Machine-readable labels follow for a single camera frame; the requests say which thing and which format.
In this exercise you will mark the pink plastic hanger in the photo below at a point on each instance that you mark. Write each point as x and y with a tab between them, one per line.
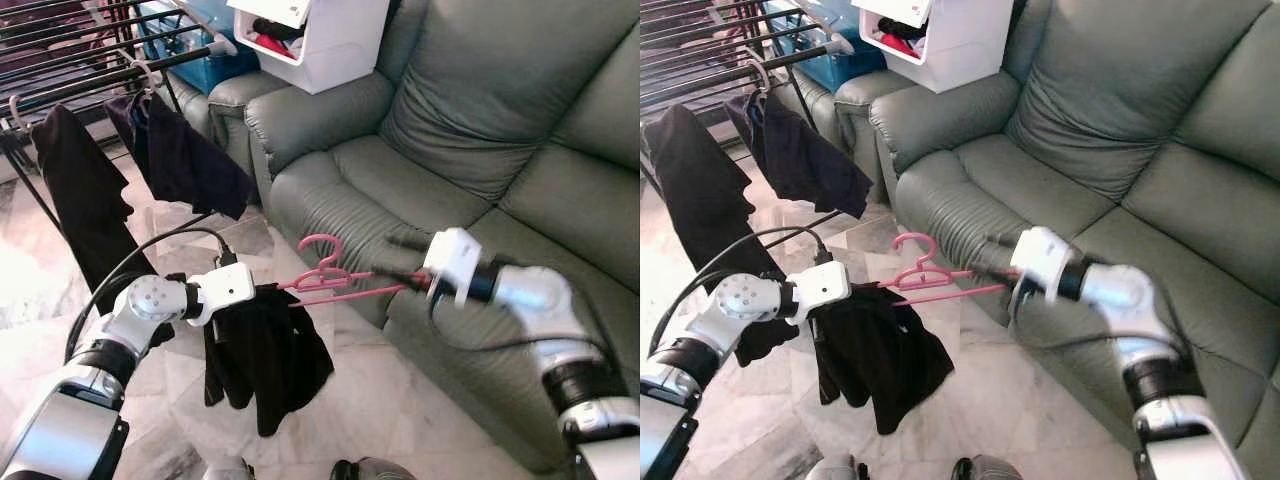
915	236
320	238

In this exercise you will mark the black garment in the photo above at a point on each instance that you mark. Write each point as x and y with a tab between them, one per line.
80	200
265	360
880	360
700	200

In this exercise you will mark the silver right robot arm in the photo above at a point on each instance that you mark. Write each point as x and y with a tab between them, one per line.
1125	295
530	295

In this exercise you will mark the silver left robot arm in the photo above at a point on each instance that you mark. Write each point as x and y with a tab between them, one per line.
745	300
150	300

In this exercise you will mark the pale plastic hanger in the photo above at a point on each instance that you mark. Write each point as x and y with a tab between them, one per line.
762	70
148	70
14	105

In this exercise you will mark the grey-green leather sofa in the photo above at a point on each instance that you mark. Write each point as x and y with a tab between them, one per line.
480	90
1130	90

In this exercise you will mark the grey robot right leg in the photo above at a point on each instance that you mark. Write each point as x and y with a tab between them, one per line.
372	468
988	468

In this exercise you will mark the white storage bin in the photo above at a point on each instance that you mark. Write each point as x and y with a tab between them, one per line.
965	45
340	45

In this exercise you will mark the navy hanging garment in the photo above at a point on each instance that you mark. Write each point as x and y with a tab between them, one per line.
810	160
190	165

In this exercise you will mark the red cloth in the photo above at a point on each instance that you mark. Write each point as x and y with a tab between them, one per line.
897	44
272	45

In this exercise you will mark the blue storage box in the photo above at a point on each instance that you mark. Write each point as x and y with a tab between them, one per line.
845	70
215	60

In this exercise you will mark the metal clothes drying rack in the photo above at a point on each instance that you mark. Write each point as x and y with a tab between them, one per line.
222	46
840	45

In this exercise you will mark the black hanging garment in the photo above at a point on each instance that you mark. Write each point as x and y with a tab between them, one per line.
700	200
80	200

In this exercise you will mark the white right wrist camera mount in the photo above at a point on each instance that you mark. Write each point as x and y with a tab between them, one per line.
1040	260
452	262

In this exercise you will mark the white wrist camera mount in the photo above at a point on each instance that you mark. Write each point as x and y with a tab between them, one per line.
822	285
1040	260
225	285
452	262

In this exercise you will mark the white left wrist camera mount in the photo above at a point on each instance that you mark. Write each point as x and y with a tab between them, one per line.
822	285
225	285

